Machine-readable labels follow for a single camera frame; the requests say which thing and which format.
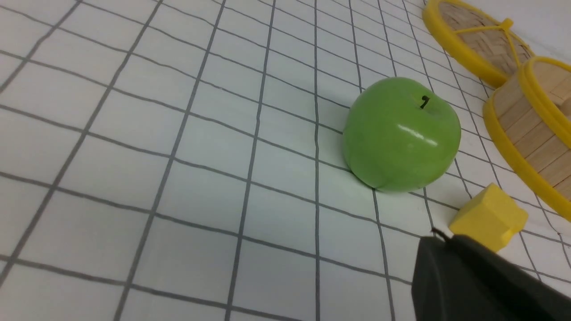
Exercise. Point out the green plastic apple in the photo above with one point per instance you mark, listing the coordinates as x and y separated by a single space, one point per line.
400 136

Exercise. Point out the bamboo steamer lid yellow rim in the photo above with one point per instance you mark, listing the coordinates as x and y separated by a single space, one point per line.
484 46

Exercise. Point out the bamboo steamer tray yellow rims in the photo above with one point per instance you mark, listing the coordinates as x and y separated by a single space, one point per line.
528 119

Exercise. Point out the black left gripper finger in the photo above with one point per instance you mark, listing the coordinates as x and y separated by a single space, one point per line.
458 279

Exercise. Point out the white grid tablecloth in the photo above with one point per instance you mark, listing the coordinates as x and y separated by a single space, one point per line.
167 160

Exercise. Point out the yellow foam cube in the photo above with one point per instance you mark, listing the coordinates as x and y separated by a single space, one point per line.
491 218

